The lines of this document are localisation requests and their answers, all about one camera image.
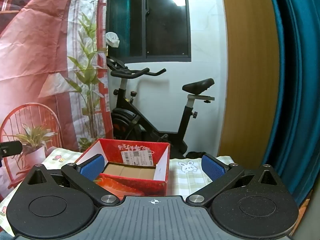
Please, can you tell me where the white crumpled cloth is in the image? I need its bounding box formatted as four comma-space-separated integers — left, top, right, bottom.
105, 32, 120, 48

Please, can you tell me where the wooden door panel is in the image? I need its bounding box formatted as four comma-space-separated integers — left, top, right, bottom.
217, 0, 281, 168

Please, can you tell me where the green checked bunny print blanket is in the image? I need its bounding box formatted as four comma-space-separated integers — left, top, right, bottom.
0, 147, 235, 236

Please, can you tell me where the red strawberry print cardboard box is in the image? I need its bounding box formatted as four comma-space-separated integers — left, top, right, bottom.
75, 138, 171, 197

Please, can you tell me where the dark framed window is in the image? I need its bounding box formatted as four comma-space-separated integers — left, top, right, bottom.
106, 0, 192, 62

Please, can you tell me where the teal curtain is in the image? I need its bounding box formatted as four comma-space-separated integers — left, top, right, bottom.
265, 0, 320, 207

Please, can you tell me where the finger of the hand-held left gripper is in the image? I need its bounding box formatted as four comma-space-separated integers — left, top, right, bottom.
0, 141, 22, 158

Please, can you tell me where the red printed wall cloth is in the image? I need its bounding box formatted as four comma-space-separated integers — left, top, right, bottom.
0, 0, 114, 200

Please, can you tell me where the black exercise bike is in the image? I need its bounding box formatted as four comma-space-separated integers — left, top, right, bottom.
106, 56, 215, 158

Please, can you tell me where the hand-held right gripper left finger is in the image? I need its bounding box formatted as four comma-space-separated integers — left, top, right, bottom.
23, 154, 120, 207

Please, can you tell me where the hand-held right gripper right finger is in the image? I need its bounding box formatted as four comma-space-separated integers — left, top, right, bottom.
186, 154, 287, 207

